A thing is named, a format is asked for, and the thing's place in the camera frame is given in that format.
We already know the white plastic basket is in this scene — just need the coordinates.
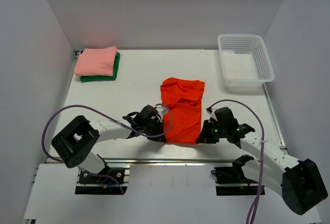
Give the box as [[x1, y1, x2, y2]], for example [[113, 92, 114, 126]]
[[218, 34, 275, 88]]

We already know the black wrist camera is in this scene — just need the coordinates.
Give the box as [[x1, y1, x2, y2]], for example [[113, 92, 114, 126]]
[[139, 105, 161, 125], [212, 107, 239, 129]]

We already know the orange t-shirt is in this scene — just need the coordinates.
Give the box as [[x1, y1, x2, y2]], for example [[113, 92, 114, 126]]
[[160, 77, 205, 144]]

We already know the folded green t-shirt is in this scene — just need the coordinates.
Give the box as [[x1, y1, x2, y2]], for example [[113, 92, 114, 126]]
[[80, 53, 120, 82]]

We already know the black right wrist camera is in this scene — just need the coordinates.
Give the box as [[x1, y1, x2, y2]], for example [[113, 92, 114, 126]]
[[212, 107, 239, 129]]

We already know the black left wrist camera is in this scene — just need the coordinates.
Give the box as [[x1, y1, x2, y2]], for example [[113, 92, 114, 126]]
[[139, 105, 161, 125]]

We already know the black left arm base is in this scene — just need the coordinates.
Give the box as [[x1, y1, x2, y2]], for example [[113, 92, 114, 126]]
[[75, 165, 129, 195]]

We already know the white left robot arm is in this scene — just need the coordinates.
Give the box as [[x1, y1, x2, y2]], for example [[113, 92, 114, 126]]
[[52, 108, 166, 175]]

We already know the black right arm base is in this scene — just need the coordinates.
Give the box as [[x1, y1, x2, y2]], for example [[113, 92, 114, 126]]
[[210, 155, 258, 196]]

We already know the folded pink t-shirt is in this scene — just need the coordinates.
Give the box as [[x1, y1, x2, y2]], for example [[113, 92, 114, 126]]
[[74, 46, 118, 76]]

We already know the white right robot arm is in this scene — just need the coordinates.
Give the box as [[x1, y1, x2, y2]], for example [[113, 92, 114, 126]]
[[196, 120, 328, 215]]

